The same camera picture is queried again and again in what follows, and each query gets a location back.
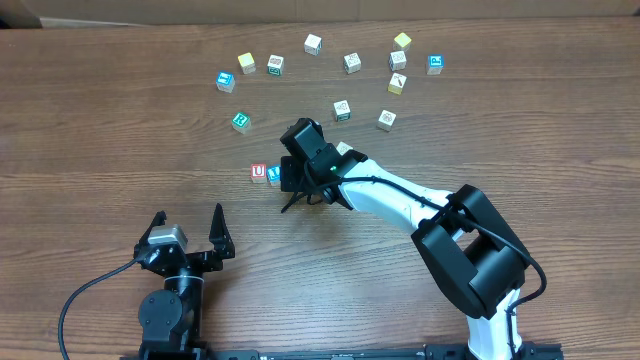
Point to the green letter R block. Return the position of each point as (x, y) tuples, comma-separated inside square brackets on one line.
[(241, 122)]

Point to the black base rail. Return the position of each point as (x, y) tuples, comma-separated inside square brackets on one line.
[(529, 351)]

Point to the yellow block left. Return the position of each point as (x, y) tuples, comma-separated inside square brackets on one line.
[(247, 63)]

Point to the shell picture wooden block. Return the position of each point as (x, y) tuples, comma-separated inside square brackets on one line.
[(386, 120)]

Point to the red letter U block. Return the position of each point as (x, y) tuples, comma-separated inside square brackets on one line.
[(258, 173)]

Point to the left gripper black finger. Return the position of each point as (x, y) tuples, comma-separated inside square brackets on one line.
[(158, 220), (219, 235)]

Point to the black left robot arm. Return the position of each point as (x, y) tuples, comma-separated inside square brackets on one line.
[(171, 317)]

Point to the blue letter P block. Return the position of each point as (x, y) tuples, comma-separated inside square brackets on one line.
[(435, 64)]

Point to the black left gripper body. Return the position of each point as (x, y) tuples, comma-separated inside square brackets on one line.
[(206, 261)]

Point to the red picture green block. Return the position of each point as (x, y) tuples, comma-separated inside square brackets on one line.
[(275, 65)]

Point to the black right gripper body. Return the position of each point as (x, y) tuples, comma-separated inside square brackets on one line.
[(309, 173)]

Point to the white picture block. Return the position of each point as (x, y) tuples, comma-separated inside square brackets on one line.
[(352, 63), (397, 60)]

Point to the white picture block right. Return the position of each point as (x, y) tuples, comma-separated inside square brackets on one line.
[(397, 60)]

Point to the yellow block top right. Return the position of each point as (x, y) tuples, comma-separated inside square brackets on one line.
[(402, 42)]

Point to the grapes picture green G block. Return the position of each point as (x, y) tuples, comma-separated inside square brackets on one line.
[(342, 110)]

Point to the blue letter wooden block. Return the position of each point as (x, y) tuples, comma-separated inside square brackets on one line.
[(274, 175)]

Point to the white block top centre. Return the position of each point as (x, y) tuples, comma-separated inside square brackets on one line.
[(313, 44)]

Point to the white picture block centre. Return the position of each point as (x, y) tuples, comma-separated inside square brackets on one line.
[(352, 63)]

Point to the yellow sided tool picture block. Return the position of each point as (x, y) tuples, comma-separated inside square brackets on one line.
[(397, 83)]

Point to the blue block far left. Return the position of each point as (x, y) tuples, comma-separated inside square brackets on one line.
[(225, 82)]

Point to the plain wooden block number 9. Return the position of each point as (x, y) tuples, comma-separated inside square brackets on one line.
[(343, 148)]

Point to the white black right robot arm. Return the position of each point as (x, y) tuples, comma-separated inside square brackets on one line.
[(473, 255)]

